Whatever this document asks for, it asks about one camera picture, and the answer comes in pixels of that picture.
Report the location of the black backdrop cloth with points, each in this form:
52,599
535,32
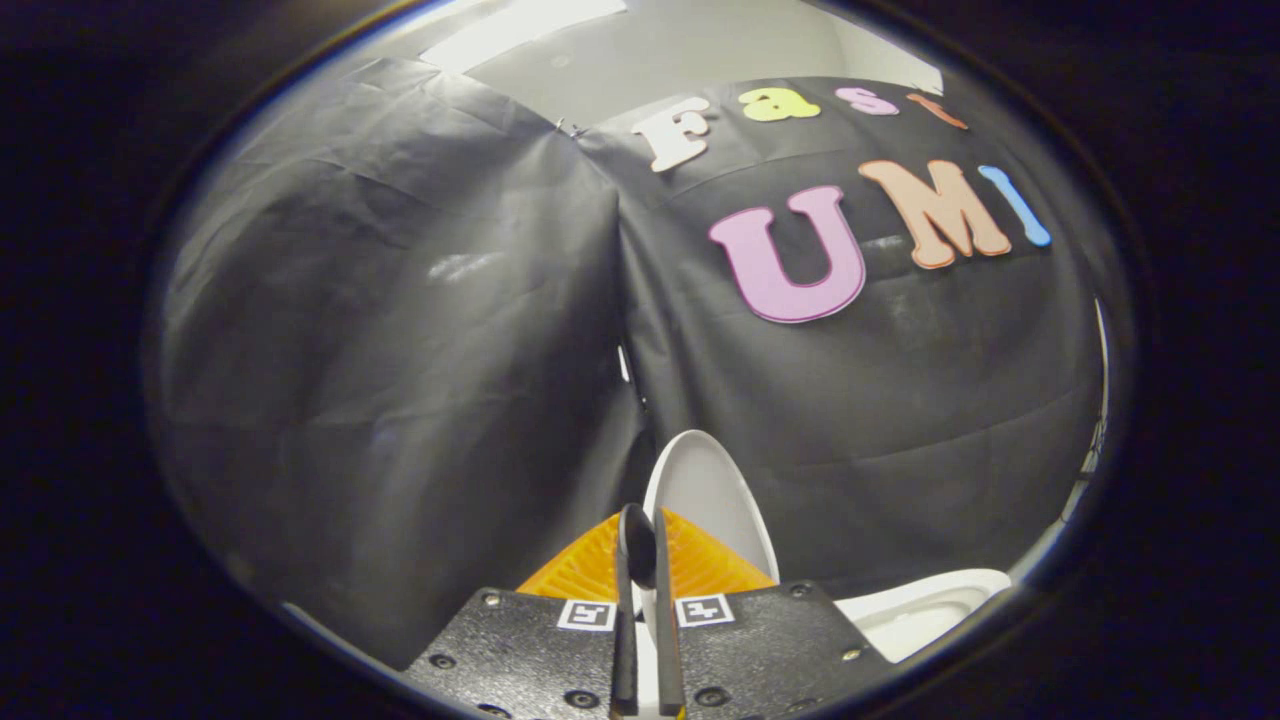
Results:
400,350

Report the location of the white toilet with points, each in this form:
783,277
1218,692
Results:
920,605

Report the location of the white toilet lid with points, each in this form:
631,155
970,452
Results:
710,500

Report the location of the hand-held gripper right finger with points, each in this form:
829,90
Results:
667,640

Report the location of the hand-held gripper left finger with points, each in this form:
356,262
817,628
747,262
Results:
625,640

